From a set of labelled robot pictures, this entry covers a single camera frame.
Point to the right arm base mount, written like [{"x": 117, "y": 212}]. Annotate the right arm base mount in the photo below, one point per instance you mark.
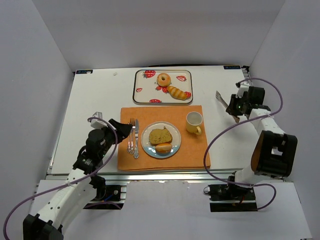
[{"x": 230, "y": 198}]

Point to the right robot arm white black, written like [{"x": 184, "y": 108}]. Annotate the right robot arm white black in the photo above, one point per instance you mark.
[{"x": 274, "y": 153}]

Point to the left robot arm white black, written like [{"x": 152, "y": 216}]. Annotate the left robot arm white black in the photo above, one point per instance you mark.
[{"x": 82, "y": 185}]

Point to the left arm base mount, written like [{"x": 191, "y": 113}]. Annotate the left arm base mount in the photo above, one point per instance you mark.
[{"x": 113, "y": 199}]

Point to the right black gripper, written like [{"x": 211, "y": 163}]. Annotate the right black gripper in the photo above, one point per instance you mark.
[{"x": 233, "y": 106}]

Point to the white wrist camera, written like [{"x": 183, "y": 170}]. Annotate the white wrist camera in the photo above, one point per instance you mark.
[
  {"x": 242, "y": 88},
  {"x": 95, "y": 122}
]

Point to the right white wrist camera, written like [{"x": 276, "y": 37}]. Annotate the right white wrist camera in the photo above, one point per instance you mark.
[{"x": 242, "y": 88}]

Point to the metal serving tongs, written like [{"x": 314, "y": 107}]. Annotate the metal serving tongs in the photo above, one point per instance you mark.
[{"x": 222, "y": 101}]

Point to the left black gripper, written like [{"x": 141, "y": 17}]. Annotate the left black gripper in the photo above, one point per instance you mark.
[{"x": 114, "y": 129}]

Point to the round sesame bun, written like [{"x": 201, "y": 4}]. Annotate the round sesame bun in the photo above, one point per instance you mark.
[{"x": 163, "y": 148}]

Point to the orange cloth placemat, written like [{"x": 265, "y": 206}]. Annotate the orange cloth placemat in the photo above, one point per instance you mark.
[{"x": 191, "y": 152}]

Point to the round plate blue white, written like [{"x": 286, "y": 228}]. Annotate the round plate blue white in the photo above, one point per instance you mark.
[{"x": 150, "y": 149}]

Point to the silver fork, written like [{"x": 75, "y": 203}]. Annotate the silver fork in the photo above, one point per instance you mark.
[{"x": 132, "y": 122}]

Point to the silver table knife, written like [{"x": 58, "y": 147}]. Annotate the silver table knife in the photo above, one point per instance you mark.
[{"x": 136, "y": 149}]

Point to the sliced loaf bread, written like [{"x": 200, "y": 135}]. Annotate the sliced loaf bread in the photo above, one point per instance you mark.
[{"x": 160, "y": 136}]

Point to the bagel with hole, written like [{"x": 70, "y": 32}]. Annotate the bagel with hole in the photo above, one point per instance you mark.
[{"x": 163, "y": 80}]

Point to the left blue table label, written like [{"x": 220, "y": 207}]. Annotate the left blue table label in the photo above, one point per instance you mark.
[{"x": 84, "y": 71}]

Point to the striped long bread roll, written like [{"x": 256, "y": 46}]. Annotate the striped long bread roll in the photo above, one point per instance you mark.
[{"x": 176, "y": 93}]

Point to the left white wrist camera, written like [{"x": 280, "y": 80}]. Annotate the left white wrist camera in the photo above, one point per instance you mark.
[{"x": 95, "y": 122}]

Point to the yellow mug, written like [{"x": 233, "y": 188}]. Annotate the yellow mug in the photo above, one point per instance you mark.
[{"x": 194, "y": 121}]

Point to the strawberry pattern tray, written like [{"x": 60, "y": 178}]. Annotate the strawberry pattern tray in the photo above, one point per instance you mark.
[{"x": 146, "y": 91}]

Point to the right blue table label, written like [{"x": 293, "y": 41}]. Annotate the right blue table label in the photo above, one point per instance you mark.
[{"x": 231, "y": 67}]

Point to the blue table label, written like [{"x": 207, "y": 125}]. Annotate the blue table label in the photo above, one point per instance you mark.
[
  {"x": 231, "y": 67},
  {"x": 84, "y": 71}
]

